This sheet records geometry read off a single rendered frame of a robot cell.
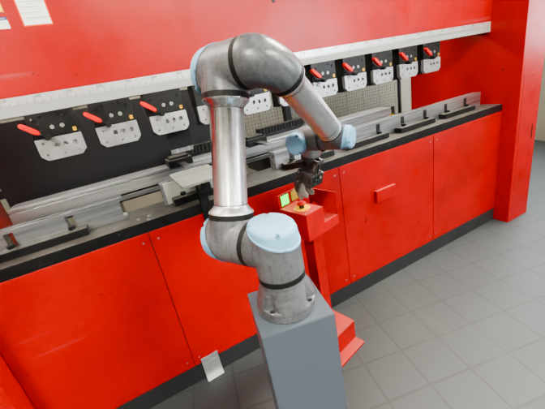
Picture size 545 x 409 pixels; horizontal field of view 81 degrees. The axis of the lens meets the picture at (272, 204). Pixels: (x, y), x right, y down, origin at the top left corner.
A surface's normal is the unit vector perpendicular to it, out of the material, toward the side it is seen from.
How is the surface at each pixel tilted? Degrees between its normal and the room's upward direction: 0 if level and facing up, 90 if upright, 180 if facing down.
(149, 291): 90
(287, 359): 90
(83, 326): 90
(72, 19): 90
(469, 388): 0
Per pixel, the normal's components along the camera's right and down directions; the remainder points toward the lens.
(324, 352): 0.26, 0.31
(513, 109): -0.87, 0.32
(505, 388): -0.18, -0.92
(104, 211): 0.47, 0.24
